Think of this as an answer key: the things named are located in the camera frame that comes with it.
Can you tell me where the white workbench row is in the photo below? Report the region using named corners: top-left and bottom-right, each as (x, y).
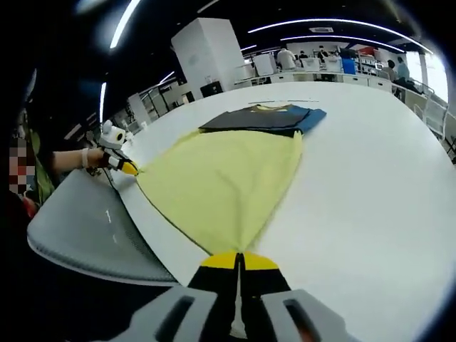
top-left (233, 63), bottom-right (396, 93)

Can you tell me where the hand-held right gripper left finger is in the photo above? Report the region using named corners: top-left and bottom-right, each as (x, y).
top-left (116, 249), bottom-right (239, 342)

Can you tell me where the grey mesh chair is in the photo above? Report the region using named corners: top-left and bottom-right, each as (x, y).
top-left (26, 170), bottom-right (181, 289)

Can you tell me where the black box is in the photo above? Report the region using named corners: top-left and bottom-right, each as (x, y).
top-left (199, 81), bottom-right (223, 98)

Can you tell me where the blue plastic bin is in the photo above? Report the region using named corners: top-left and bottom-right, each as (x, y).
top-left (341, 56), bottom-right (358, 75)

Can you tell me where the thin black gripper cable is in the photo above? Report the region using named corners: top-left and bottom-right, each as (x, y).
top-left (101, 165), bottom-right (117, 188)

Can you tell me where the person's left hand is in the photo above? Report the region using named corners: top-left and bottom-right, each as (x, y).
top-left (81, 147), bottom-right (107, 169)

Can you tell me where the white square pillar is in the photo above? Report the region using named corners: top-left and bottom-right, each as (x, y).
top-left (170, 17), bottom-right (245, 95)

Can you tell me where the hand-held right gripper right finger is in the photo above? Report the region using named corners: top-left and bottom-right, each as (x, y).
top-left (240, 251), bottom-right (361, 342)

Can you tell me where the yellow blue grey garment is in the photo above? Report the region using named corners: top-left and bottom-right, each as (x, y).
top-left (137, 103), bottom-right (328, 257)

